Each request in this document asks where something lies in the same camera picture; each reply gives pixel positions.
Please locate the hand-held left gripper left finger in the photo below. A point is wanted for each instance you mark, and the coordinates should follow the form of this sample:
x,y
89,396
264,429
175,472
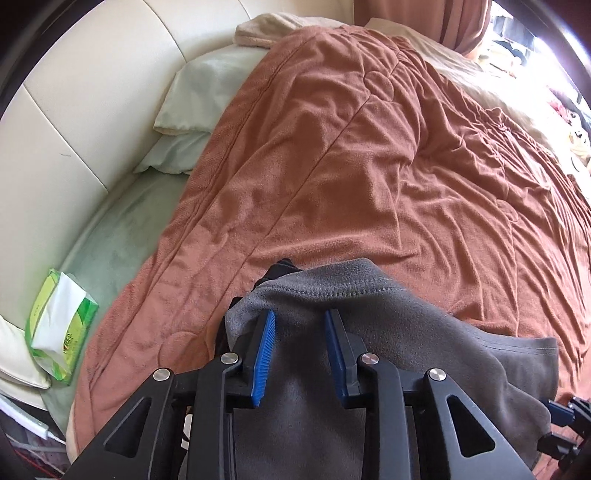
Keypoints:
x,y
263,357

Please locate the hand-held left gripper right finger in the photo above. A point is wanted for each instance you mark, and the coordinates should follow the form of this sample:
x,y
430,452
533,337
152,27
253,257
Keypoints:
x,y
334,357

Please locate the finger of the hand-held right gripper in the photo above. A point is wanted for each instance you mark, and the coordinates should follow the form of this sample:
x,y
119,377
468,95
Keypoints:
x,y
559,445
559,412

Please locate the grey t-shirt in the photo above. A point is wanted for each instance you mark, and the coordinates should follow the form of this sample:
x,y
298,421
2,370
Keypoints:
x,y
415,341

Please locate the pale green bedsheet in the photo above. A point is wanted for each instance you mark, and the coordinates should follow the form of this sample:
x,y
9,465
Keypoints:
x,y
115,230

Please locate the green tissue pack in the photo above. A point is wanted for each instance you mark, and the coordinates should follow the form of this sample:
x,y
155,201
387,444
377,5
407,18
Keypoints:
x,y
69,337

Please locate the brown fleece blanket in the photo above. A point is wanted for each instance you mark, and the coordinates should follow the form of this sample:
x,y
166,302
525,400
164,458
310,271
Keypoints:
x,y
346,161

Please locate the pale blue pillow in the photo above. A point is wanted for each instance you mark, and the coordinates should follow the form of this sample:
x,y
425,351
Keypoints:
x,y
175,152

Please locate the cream cushion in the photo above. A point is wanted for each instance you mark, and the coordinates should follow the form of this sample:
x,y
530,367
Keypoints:
x,y
18,355

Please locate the pile of plush toys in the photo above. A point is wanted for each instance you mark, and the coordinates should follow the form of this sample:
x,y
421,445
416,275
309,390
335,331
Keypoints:
x,y
577,138

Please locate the pale green pillow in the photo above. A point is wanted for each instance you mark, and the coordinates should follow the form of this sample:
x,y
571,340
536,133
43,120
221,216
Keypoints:
x,y
207,87

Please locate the cream padded headboard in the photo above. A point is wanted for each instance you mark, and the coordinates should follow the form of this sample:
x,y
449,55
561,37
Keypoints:
x,y
92,115

